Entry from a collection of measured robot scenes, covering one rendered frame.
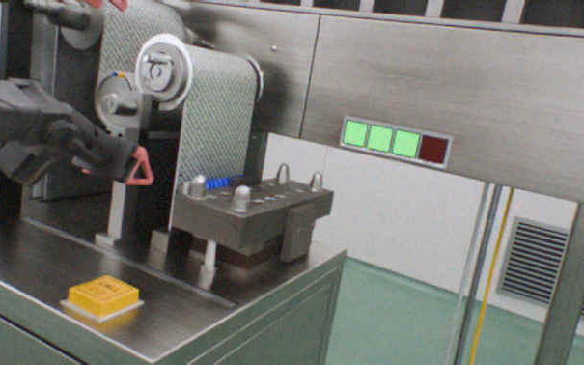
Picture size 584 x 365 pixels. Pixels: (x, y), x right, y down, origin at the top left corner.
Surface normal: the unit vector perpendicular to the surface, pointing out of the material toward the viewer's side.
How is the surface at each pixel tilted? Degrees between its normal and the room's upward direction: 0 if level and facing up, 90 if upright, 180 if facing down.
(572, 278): 90
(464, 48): 90
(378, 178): 90
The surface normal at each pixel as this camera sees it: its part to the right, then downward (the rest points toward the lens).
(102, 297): 0.17, -0.97
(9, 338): -0.47, 0.08
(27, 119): 0.75, 0.64
